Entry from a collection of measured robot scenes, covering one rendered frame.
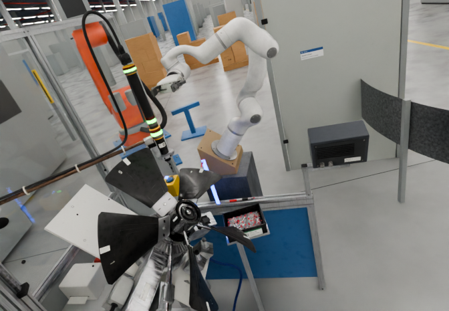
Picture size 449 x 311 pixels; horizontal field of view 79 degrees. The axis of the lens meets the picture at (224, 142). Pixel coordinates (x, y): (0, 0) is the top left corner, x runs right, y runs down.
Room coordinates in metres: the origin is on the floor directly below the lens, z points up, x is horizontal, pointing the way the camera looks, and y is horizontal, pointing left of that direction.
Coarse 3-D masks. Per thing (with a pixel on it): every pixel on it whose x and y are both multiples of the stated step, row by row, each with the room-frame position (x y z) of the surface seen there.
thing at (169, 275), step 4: (172, 244) 0.83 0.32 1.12; (168, 260) 0.76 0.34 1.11; (168, 264) 0.75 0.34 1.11; (168, 268) 0.73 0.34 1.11; (168, 272) 0.71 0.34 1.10; (168, 276) 0.70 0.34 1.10; (168, 280) 0.68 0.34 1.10; (168, 304) 0.61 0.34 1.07; (164, 308) 0.60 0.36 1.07; (168, 308) 0.60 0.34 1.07
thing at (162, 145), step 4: (120, 48) 0.97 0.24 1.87; (120, 52) 0.97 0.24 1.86; (124, 52) 0.97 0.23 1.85; (120, 56) 0.96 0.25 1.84; (124, 56) 0.96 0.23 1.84; (128, 56) 0.97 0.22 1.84; (120, 60) 0.97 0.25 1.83; (124, 60) 0.96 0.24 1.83; (128, 60) 0.96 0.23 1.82; (156, 140) 0.96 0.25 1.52; (160, 140) 0.96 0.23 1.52; (164, 140) 0.97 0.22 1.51; (160, 144) 0.96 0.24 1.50; (164, 144) 0.96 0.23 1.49; (160, 148) 0.96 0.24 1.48; (164, 148) 0.96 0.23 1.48; (160, 152) 0.97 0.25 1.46; (164, 152) 0.96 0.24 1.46; (164, 160) 0.97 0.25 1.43; (168, 160) 0.97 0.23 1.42
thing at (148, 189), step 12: (132, 156) 1.07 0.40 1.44; (144, 156) 1.07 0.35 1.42; (120, 168) 1.02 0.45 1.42; (132, 168) 1.02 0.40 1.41; (144, 168) 1.03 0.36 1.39; (156, 168) 1.03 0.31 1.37; (108, 180) 0.98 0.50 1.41; (120, 180) 0.98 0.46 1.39; (132, 180) 0.99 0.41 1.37; (144, 180) 0.99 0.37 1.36; (156, 180) 0.99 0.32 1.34; (132, 192) 0.96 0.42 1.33; (144, 192) 0.96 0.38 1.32; (156, 192) 0.95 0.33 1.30; (144, 204) 0.93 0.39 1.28
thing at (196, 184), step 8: (184, 168) 1.23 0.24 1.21; (192, 168) 1.23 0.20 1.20; (184, 176) 1.17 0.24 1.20; (192, 176) 1.16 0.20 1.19; (200, 176) 1.16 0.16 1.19; (208, 176) 1.15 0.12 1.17; (216, 176) 1.16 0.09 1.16; (184, 184) 1.11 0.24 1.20; (192, 184) 1.10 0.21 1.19; (200, 184) 1.09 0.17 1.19; (208, 184) 1.09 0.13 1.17; (184, 192) 1.05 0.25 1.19; (192, 192) 1.04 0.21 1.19; (200, 192) 1.03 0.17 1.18
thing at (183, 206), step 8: (184, 200) 0.91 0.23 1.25; (176, 208) 0.86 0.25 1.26; (184, 208) 0.88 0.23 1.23; (192, 208) 0.89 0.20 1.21; (184, 216) 0.84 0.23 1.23; (192, 216) 0.86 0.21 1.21; (200, 216) 0.87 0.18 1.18; (176, 224) 0.83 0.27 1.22; (184, 224) 0.81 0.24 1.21; (192, 224) 0.82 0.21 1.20; (176, 232) 0.83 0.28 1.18; (168, 240) 0.83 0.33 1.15; (176, 240) 0.83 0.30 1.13; (184, 240) 0.84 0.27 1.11
